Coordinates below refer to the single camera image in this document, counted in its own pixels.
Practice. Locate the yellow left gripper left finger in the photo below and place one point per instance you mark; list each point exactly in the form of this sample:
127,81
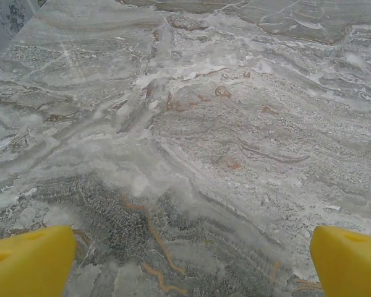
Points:
28,266

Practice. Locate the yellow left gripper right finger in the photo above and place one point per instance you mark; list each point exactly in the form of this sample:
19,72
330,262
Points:
349,266

